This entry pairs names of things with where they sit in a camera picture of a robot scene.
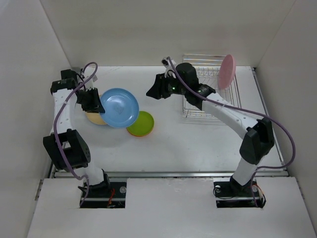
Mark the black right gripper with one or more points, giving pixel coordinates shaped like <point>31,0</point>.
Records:
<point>159,87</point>

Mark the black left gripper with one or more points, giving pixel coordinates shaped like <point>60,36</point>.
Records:
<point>95,106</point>

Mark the beige plate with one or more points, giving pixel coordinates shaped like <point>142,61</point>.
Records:
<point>95,118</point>

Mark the blue plate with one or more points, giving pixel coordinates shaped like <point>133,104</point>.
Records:
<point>121,108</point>

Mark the green plate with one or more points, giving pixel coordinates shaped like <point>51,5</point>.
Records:
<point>144,122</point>

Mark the orange plate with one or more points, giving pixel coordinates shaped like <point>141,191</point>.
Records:
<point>138,133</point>

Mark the pink plate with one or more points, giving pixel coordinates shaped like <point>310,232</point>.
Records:
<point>227,72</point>

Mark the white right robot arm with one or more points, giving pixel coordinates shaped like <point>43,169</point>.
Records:
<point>256,134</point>

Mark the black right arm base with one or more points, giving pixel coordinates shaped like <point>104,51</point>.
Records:
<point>229,195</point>

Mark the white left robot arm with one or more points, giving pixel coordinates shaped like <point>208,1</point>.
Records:
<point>65,146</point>

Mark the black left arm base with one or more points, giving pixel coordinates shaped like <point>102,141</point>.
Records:
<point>100,196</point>

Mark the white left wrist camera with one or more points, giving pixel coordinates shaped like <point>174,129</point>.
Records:
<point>90,84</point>

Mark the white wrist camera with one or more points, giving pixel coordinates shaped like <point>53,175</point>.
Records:
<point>169,65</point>
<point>90,84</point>

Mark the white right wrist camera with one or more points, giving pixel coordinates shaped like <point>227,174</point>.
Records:
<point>169,65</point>

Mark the aluminium table rail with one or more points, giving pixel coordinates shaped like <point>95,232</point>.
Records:
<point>177,146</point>

